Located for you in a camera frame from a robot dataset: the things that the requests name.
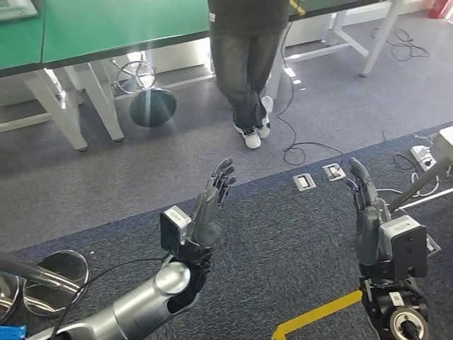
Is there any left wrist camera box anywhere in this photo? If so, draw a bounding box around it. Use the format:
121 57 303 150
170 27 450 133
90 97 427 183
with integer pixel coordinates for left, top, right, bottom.
160 205 192 254

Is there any red floor object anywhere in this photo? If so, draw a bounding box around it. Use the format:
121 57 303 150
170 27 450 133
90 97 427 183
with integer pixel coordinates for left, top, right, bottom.
428 0 453 20

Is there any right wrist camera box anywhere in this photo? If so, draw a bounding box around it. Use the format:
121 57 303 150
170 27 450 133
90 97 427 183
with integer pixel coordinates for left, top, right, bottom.
378 215 428 281

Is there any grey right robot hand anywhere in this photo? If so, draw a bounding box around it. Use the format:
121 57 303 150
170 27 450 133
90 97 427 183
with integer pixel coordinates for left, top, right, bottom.
346 158 392 268

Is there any black round stool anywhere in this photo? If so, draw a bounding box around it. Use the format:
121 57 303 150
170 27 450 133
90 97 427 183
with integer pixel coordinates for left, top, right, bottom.
111 52 178 128

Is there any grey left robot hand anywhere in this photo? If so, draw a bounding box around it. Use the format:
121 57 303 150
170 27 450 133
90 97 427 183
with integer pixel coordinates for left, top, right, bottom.
191 158 237 249

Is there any white power strip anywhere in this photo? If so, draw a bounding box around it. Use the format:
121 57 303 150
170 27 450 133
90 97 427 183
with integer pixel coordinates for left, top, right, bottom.
410 144 437 172

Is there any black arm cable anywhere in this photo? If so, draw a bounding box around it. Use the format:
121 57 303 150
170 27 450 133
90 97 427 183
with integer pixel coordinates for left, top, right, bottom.
49 256 167 340

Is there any floor socket with plug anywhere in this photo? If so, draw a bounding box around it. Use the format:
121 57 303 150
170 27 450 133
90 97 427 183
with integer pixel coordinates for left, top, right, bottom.
322 162 347 182

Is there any person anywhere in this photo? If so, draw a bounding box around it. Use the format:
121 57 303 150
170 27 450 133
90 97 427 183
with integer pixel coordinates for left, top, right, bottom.
207 0 291 150

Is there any long black floor cable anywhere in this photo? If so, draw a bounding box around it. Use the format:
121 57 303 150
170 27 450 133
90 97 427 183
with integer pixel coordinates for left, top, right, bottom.
276 18 344 167

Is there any steel floor socket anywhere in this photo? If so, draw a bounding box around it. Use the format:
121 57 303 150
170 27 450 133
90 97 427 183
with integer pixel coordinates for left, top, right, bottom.
427 233 441 256
292 172 317 193

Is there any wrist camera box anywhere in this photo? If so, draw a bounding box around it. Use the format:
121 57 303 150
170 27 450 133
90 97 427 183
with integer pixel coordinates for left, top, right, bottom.
160 205 192 254
378 215 428 281

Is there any white table with green top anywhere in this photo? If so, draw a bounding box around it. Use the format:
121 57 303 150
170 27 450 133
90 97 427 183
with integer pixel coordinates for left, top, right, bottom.
283 0 406 79
0 0 215 152

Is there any coiled black floor cable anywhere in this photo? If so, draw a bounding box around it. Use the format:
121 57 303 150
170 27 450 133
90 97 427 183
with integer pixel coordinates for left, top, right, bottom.
372 28 430 63

